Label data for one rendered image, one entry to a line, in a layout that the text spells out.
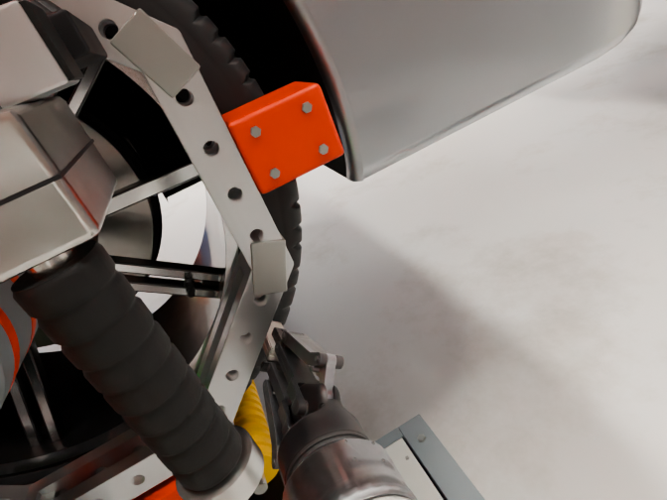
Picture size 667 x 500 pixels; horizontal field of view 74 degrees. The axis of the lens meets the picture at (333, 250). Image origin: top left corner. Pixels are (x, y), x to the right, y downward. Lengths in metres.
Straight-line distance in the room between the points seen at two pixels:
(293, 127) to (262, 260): 0.13
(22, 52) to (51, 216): 0.06
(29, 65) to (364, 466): 0.29
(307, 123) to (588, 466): 0.90
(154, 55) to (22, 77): 0.19
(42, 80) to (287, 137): 0.24
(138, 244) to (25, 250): 0.45
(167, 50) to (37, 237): 0.23
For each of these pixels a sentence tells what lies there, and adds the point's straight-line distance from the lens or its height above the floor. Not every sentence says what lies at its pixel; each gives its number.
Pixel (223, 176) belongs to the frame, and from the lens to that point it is 0.40.
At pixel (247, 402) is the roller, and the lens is 0.65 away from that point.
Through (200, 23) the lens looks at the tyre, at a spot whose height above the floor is 0.96.
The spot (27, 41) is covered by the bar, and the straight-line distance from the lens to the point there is 0.21.
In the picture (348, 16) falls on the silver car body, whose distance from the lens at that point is 0.53.
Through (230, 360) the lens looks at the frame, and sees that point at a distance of 0.48.
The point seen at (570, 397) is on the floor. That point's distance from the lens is 1.20.
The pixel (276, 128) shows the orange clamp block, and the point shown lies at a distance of 0.41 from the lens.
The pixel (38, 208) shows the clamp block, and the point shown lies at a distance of 0.18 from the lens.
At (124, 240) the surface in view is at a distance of 0.63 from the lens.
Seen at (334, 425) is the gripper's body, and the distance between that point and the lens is 0.37.
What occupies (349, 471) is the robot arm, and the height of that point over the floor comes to 0.68.
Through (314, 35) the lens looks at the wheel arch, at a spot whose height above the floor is 0.91.
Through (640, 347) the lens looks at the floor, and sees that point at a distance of 1.31.
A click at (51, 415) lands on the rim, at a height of 0.66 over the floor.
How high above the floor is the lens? 0.94
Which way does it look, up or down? 28 degrees down
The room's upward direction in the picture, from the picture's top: 23 degrees counter-clockwise
